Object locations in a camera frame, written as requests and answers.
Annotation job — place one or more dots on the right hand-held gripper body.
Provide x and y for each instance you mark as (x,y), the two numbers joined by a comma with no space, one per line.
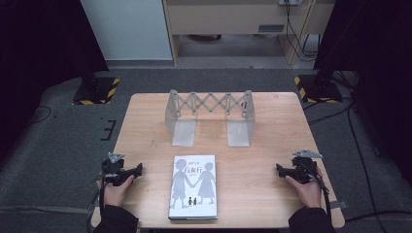
(302,170)

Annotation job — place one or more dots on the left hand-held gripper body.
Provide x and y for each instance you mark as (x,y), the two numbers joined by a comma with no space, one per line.
(111,168)

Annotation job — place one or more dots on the white book with grey silhouettes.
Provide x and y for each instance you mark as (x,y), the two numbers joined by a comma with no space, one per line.
(193,187)

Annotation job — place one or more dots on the expandable metal book rack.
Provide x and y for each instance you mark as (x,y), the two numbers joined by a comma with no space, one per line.
(210,106)

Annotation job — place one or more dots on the person's right hand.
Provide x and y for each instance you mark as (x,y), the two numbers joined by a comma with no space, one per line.
(306,194)

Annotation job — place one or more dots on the person's left hand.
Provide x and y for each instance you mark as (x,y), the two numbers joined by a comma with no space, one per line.
(115,194)

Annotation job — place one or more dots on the grey tape piece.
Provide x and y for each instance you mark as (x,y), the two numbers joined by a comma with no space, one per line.
(338,204)
(92,207)

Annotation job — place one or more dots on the black stand with striped base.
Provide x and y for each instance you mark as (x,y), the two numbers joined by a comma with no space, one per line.
(97,92)
(319,89)

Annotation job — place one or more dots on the black curtain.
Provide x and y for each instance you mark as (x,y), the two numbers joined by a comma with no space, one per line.
(39,48)
(382,64)

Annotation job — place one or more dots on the white panel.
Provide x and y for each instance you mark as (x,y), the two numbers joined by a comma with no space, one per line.
(126,29)

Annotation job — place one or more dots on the light wooden desk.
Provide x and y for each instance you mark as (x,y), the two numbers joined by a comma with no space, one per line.
(226,17)

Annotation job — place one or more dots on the power strip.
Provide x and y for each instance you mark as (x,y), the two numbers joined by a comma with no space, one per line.
(289,2)

